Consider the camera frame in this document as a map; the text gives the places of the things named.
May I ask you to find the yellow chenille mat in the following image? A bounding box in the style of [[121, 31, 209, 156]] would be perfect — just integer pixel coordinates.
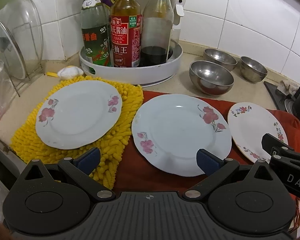
[[11, 76, 143, 189]]

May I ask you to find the grey rag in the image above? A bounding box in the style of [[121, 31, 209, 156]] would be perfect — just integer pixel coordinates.
[[277, 80, 300, 96]]

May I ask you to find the dark liquid clear bottle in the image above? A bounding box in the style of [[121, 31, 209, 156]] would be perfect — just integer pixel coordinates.
[[140, 0, 174, 67]]

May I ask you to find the white spray bottle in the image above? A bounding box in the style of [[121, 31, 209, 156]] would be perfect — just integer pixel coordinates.
[[170, 0, 186, 49]]

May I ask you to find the small multicolour flower plate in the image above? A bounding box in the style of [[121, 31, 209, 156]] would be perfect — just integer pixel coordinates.
[[228, 102, 288, 163]]

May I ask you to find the large steel bowl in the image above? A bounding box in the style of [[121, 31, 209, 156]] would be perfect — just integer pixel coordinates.
[[189, 60, 235, 96]]

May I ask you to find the green label clear bottle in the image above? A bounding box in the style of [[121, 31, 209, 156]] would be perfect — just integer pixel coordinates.
[[81, 0, 111, 66]]

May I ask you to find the pink flower plate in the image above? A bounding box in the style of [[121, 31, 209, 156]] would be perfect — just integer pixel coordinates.
[[132, 94, 232, 177], [36, 80, 122, 150]]

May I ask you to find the wire lid rack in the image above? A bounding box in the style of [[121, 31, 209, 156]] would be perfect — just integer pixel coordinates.
[[5, 22, 44, 98]]

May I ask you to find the rear glass pot lid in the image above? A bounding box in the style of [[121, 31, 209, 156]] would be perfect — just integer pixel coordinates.
[[3, 0, 43, 72]]

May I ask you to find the glass pot lid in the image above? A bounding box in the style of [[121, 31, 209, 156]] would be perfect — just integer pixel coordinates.
[[0, 20, 26, 80], [3, 0, 43, 72]]

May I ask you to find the garlic bulb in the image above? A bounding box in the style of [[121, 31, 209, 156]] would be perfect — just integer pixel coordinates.
[[57, 66, 84, 80]]

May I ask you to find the red label soy sauce bottle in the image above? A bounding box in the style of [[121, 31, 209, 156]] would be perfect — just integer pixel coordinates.
[[110, 0, 142, 68]]

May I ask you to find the front glass pot lid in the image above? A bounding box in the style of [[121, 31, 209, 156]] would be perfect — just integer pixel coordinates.
[[0, 20, 26, 80]]

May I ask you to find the white round turntable tray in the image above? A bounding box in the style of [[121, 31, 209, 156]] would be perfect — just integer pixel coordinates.
[[79, 41, 183, 86]]

